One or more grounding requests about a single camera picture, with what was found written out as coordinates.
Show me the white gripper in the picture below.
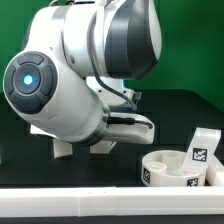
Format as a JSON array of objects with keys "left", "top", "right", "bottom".
[{"left": 103, "top": 112, "right": 155, "bottom": 144}]

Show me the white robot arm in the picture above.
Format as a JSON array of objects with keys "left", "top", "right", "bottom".
[{"left": 3, "top": 0, "right": 162, "bottom": 145}]

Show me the white marker sheet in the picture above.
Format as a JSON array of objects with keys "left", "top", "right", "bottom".
[{"left": 30, "top": 125, "right": 46, "bottom": 135}]

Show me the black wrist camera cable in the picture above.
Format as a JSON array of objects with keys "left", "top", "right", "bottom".
[{"left": 86, "top": 9, "right": 154, "bottom": 130}]

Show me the white front fence rail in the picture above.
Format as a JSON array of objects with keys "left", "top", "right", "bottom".
[{"left": 0, "top": 187, "right": 224, "bottom": 218}]

